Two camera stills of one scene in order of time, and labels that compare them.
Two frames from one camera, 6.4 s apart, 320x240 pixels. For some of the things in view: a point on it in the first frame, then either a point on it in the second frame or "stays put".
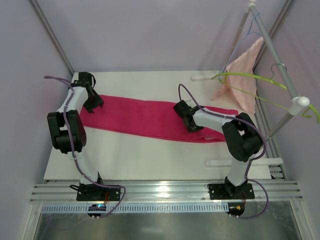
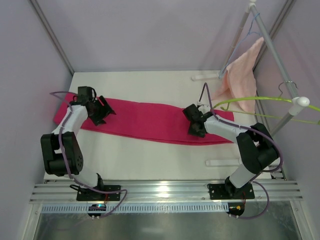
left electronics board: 97,207 stays put
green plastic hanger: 302,114 to 228,110
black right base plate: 229,191 stays put
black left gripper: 93,101 to 103,111
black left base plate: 94,192 stays put
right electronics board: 236,208 stays put
